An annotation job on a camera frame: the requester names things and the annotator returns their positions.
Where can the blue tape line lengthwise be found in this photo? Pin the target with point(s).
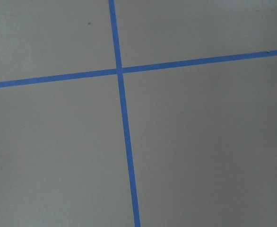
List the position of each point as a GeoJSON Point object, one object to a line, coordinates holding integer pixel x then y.
{"type": "Point", "coordinates": [124, 114]}

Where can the blue tape line crosswise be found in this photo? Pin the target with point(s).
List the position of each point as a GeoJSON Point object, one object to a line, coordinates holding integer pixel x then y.
{"type": "Point", "coordinates": [131, 69]}

